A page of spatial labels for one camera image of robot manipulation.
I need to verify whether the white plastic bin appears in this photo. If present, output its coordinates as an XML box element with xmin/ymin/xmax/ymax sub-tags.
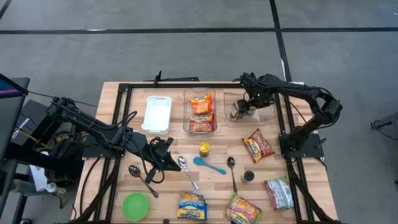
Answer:
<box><xmin>141</xmin><ymin>95</ymin><xmax>173</xmax><ymax>135</ymax></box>

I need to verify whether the orange ramen noodle packet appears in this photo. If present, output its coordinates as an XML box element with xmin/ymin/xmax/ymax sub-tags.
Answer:
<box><xmin>190</xmin><ymin>93</ymin><xmax>214</xmax><ymax>115</ymax></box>

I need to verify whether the yellow cable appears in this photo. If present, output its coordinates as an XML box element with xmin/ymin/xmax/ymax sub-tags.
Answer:
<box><xmin>18</xmin><ymin>129</ymin><xmax>47</xmax><ymax>147</ymax></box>

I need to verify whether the white paper sheet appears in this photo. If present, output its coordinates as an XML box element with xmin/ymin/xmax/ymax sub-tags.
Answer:
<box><xmin>29</xmin><ymin>164</ymin><xmax>49</xmax><ymax>192</ymax></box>

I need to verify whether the white green ramen packet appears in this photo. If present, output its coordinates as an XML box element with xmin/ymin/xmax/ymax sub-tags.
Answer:
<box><xmin>264</xmin><ymin>175</ymin><xmax>295</xmax><ymax>212</ymax></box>

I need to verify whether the black box white lettering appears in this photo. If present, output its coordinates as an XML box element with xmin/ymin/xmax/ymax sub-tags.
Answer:
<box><xmin>11</xmin><ymin>99</ymin><xmax>47</xmax><ymax>147</ymax></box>

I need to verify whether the blue ramen noodle packet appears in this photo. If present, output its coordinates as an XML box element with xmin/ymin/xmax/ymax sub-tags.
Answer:
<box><xmin>177</xmin><ymin>192</ymin><xmax>208</xmax><ymax>222</ymax></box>

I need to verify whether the green plastic bowl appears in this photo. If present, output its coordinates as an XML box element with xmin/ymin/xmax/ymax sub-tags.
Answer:
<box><xmin>121</xmin><ymin>192</ymin><xmax>150</xmax><ymax>222</ymax></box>

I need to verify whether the grey monitor blue screen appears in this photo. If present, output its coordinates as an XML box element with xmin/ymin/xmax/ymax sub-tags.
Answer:
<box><xmin>0</xmin><ymin>73</ymin><xmax>31</xmax><ymax>161</ymax></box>

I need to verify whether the wide clear plastic bin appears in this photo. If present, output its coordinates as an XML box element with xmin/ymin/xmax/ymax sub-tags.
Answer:
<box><xmin>223</xmin><ymin>88</ymin><xmax>277</xmax><ymax>128</ymax></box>

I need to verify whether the black-lid spice jar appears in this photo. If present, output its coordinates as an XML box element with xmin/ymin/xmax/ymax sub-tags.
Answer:
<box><xmin>241</xmin><ymin>170</ymin><xmax>256</xmax><ymax>184</ymax></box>

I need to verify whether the teal plastic spoon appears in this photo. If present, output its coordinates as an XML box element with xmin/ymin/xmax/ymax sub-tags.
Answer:
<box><xmin>192</xmin><ymin>156</ymin><xmax>227</xmax><ymax>175</ymax></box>

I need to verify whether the dark steel spoon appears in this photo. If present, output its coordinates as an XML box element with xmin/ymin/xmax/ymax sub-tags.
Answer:
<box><xmin>128</xmin><ymin>164</ymin><xmax>160</xmax><ymax>199</ymax></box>

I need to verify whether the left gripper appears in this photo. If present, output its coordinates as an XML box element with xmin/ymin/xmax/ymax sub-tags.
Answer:
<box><xmin>138</xmin><ymin>136</ymin><xmax>182</xmax><ymax>185</ymax></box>

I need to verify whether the yellow-lid spice jar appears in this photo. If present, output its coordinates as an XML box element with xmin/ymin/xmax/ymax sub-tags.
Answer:
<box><xmin>198</xmin><ymin>142</ymin><xmax>211</xmax><ymax>159</ymax></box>

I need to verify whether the red ramen noodle packet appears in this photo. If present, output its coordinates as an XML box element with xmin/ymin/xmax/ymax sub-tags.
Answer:
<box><xmin>188</xmin><ymin>113</ymin><xmax>215</xmax><ymax>133</ymax></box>
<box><xmin>242</xmin><ymin>128</ymin><xmax>276</xmax><ymax>164</ymax></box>

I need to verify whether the silver metal spoon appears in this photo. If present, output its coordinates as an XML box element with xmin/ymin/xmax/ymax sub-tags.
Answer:
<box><xmin>177</xmin><ymin>156</ymin><xmax>200</xmax><ymax>191</ymax></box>

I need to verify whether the narrow clear plastic bin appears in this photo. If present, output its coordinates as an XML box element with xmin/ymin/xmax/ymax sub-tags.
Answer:
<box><xmin>182</xmin><ymin>87</ymin><xmax>218</xmax><ymax>134</ymax></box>

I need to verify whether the glossy black spoon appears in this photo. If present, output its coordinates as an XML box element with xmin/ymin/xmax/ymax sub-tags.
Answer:
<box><xmin>226</xmin><ymin>156</ymin><xmax>238</xmax><ymax>194</ymax></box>

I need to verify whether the green-edged ramen noodle packet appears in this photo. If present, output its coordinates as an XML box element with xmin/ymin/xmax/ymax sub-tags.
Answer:
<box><xmin>225</xmin><ymin>192</ymin><xmax>263</xmax><ymax>224</ymax></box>

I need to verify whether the black floor cable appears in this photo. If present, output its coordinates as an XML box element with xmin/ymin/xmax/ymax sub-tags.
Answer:
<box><xmin>366</xmin><ymin>119</ymin><xmax>398</xmax><ymax>162</ymax></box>

